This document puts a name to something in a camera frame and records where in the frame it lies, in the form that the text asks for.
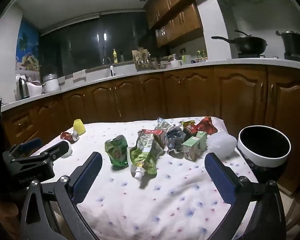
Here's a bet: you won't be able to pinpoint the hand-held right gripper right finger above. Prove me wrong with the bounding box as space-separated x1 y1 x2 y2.
204 152 287 240

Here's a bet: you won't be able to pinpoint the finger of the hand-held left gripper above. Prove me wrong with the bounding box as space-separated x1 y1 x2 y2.
19 137 43 153
10 140 69 165

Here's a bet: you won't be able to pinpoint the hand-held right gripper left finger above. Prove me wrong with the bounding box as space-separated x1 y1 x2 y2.
19 151 103 240

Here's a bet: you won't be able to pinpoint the small red foil wrapper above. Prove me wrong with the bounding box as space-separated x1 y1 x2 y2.
61 131 80 143

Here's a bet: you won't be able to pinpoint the white foam wrap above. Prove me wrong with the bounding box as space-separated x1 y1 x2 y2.
206 131 237 159

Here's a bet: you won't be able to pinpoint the white bin with black liner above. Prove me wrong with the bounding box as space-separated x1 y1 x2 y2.
237 125 291 188

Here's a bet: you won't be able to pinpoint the silver blue wrapper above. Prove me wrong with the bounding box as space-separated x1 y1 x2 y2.
165 126 187 155

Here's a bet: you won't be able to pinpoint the small white cup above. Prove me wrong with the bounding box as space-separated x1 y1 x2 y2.
60 142 73 158

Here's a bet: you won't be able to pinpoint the yellow cup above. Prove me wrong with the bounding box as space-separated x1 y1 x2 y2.
73 119 87 135

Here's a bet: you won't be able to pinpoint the green foil pouch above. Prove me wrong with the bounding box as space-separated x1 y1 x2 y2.
104 135 129 168

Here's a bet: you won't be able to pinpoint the green drink carton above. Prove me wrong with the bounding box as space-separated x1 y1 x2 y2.
182 131 207 161

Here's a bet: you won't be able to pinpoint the large red foil wrapper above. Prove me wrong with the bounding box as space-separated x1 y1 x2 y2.
196 116 218 134

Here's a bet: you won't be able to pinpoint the steel electric kettle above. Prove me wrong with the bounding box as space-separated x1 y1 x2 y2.
16 77 30 100

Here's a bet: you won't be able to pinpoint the white kitchen appliance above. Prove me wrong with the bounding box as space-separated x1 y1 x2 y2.
27 80 43 97

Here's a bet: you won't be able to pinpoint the clear green spout pouch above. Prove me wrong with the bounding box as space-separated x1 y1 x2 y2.
129 130 163 180

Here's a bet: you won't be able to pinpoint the floral printed tablecloth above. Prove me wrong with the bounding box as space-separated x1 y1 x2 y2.
31 116 259 240

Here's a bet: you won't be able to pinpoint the olive yellow snack packet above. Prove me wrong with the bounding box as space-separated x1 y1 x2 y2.
179 120 196 133

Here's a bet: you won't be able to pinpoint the clear packet with red edge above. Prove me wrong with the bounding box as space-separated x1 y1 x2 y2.
142 129 166 150

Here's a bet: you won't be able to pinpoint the wooden lower cabinets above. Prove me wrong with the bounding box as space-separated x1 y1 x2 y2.
1 64 300 195

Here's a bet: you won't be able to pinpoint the wooden cabinets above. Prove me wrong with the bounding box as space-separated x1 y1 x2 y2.
1 64 300 195
146 0 204 48

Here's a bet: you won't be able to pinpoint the dark kitchen window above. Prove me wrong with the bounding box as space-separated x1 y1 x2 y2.
39 11 150 78

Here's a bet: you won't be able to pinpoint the white kitchen countertop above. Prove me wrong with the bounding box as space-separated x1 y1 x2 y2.
0 56 300 113

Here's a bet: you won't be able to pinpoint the wooden utensil rack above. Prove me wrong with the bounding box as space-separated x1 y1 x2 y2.
132 48 157 72

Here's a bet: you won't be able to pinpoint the black wok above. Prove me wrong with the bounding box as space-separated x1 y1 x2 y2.
211 30 268 55

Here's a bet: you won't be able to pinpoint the gas stove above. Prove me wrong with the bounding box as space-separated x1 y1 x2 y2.
237 52 300 63

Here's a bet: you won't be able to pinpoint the black cooking pot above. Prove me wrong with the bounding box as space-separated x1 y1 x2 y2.
276 30 300 57

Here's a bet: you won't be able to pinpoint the wooden upper cabinets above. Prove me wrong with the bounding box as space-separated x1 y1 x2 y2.
146 0 204 48

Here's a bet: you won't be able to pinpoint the beach wall poster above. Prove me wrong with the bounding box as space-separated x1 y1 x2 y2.
16 17 42 72

